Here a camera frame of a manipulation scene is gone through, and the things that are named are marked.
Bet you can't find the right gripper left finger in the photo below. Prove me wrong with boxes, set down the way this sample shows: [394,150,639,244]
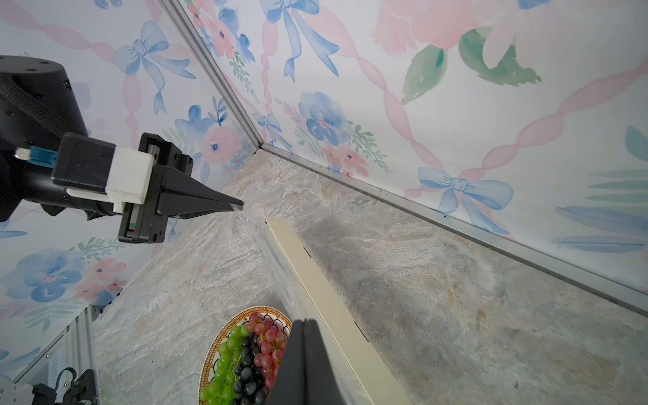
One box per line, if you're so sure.
[266,321,306,405]

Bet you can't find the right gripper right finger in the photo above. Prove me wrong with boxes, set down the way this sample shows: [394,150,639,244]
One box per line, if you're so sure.
[304,320,345,405]

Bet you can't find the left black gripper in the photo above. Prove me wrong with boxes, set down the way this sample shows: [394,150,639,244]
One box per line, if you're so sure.
[118,133,244,244]

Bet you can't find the cream plastic wrap dispenser box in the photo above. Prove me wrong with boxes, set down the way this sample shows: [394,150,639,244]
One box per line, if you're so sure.
[249,218,410,404]

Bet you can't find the plate of grapes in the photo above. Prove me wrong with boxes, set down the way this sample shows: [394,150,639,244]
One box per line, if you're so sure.
[197,306,292,404]

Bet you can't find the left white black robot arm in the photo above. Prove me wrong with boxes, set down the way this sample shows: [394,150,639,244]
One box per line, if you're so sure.
[1,56,243,244]

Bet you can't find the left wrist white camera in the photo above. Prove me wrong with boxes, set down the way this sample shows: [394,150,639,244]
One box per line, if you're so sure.
[14,132,155,214]

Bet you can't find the aluminium front rail frame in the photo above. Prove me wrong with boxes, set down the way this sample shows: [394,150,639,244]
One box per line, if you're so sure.
[12,305,100,401]

